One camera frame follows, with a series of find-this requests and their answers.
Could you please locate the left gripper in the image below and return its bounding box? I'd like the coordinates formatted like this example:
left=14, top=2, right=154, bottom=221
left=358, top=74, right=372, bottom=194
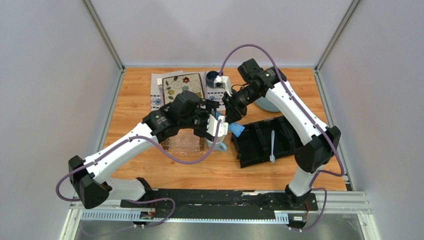
left=179, top=99, right=220, bottom=141

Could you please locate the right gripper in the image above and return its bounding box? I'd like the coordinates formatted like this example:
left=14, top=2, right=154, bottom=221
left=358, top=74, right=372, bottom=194
left=222, top=85, right=262, bottom=125

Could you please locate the blue toothpaste tube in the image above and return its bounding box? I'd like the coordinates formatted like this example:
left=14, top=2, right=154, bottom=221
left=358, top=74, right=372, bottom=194
left=212, top=111, right=245, bottom=137

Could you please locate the glass holder with wooden ends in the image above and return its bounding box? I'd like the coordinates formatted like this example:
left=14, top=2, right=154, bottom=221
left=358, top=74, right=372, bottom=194
left=161, top=129, right=205, bottom=153

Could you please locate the white mug with blue handle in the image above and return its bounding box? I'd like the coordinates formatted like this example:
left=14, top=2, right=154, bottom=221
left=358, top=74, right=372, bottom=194
left=205, top=139, right=228, bottom=152

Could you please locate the black compartment organizer box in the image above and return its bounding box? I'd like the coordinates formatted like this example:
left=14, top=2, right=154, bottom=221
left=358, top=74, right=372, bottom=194
left=231, top=115, right=304, bottom=168

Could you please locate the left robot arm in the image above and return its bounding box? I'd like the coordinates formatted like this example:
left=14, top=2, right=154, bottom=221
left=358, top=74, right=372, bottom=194
left=68, top=91, right=228, bottom=209

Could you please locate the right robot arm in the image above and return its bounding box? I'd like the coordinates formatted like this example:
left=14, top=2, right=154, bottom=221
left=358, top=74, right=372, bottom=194
left=214, top=58, right=341, bottom=210

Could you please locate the light blue toothbrush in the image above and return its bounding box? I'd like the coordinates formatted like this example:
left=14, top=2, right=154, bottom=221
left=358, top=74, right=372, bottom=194
left=269, top=130, right=276, bottom=163

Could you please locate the white patterned placemat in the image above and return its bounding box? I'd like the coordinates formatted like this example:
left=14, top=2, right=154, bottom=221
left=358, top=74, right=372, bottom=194
left=150, top=70, right=226, bottom=111

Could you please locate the round grey-blue plate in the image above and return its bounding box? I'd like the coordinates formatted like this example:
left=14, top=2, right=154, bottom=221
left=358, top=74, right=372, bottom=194
left=254, top=97, right=280, bottom=113

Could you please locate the dark blue ceramic cup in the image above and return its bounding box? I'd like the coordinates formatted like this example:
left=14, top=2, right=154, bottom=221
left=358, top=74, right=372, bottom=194
left=205, top=70, right=219, bottom=89

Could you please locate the square floral ceramic plate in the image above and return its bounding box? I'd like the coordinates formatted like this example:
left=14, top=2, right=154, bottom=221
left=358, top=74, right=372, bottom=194
left=162, top=73, right=205, bottom=105

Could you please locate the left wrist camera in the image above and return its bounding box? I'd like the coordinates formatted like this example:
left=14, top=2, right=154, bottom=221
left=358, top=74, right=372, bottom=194
left=204, top=114, right=229, bottom=144

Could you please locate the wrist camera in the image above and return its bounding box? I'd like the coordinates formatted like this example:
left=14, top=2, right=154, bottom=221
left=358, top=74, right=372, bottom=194
left=204, top=114, right=229, bottom=144
left=213, top=76, right=232, bottom=97

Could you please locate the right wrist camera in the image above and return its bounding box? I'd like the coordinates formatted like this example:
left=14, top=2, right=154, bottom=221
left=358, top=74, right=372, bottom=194
left=213, top=76, right=232, bottom=97

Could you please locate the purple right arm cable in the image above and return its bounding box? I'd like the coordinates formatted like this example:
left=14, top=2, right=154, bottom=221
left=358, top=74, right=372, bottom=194
left=218, top=43, right=345, bottom=232

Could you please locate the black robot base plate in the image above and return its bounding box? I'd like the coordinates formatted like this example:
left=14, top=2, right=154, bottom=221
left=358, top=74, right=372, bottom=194
left=119, top=188, right=319, bottom=221

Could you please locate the aluminium frame rail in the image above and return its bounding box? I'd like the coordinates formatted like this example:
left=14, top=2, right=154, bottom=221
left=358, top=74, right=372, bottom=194
left=72, top=188, right=372, bottom=224

